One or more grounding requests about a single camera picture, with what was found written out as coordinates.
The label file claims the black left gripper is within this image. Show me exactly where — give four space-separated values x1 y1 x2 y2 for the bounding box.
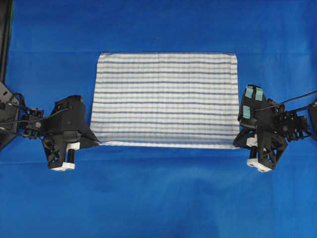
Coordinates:
22 110 100 171

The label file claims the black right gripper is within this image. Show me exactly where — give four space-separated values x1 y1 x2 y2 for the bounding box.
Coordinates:
233 106 310 173

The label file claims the blue striped white towel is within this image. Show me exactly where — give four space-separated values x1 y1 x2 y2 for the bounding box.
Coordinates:
90 53 239 149

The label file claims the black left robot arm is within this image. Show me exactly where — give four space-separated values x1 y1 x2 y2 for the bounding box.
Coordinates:
0 0 99 172

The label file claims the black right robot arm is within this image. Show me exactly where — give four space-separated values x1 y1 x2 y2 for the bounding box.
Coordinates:
233 100 317 173

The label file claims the blue table cloth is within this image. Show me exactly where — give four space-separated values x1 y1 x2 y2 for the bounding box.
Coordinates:
0 0 317 238

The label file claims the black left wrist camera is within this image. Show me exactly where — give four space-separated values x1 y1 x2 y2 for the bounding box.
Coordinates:
50 95 87 134

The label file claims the black taped right wrist camera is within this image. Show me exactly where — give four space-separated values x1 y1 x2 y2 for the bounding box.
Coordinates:
238 84 268 129

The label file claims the black right camera cable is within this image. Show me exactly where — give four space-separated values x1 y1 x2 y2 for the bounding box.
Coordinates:
250 90 317 112

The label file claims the black camera cable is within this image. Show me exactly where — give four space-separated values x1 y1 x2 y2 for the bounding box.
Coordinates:
0 93 71 136
250 90 317 112

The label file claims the black left camera cable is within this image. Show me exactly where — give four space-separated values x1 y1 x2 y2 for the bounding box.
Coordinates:
0 93 71 136

